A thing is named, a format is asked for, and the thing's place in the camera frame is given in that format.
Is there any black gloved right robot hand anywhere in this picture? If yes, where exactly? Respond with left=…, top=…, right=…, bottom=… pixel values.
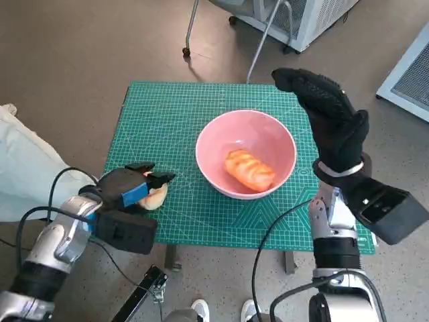
left=270, top=68, right=370, bottom=175

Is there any round toy bread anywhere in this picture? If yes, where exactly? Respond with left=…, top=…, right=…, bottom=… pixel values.
left=137, top=170, right=168, bottom=211

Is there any pink bowl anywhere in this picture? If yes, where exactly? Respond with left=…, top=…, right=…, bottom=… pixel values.
left=195, top=109, right=298, bottom=201

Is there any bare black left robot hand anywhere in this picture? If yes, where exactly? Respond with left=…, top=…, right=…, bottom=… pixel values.
left=95, top=162, right=177, bottom=213

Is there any grey bent metal tube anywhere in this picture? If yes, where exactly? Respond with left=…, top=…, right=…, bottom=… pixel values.
left=247, top=0, right=286, bottom=83

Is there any white vented cabinet on casters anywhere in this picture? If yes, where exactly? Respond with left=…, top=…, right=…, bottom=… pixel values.
left=210, top=0, right=359, bottom=53

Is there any grey rounded object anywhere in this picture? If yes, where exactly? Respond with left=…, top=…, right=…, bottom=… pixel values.
left=164, top=307, right=202, bottom=322

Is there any green cutting mat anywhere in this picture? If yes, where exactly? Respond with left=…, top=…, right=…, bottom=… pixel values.
left=102, top=80, right=378, bottom=255

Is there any thick black cable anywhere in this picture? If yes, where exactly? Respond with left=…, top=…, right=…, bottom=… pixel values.
left=269, top=270, right=386, bottom=322

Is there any metal chair leg with caster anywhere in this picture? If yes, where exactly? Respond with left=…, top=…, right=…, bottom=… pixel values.
left=182, top=0, right=199, bottom=57

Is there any white vented panel unit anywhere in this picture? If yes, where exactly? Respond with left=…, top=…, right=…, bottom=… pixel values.
left=375, top=32, right=429, bottom=121

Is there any black bar with clamp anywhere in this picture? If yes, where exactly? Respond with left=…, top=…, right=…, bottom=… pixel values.
left=112, top=264, right=168, bottom=322

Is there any thin black cable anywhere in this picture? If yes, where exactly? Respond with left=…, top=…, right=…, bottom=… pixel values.
left=251, top=199, right=312, bottom=322

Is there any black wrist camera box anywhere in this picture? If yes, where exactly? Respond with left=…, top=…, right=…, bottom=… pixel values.
left=338, top=177, right=420, bottom=246
left=95, top=209, right=158, bottom=255

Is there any grey table leg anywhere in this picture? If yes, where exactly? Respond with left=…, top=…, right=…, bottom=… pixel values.
left=165, top=246, right=184, bottom=272
left=284, top=251, right=299, bottom=273

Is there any white shoe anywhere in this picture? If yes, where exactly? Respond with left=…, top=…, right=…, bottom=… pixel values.
left=190, top=297, right=211, bottom=322
left=241, top=297, right=259, bottom=322

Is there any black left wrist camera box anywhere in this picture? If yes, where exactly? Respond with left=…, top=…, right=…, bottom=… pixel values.
left=95, top=209, right=158, bottom=255

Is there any long striped toy bread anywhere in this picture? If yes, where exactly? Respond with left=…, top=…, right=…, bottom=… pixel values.
left=224, top=149, right=276, bottom=193

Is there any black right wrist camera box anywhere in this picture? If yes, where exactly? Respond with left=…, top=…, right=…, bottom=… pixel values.
left=338, top=177, right=420, bottom=246

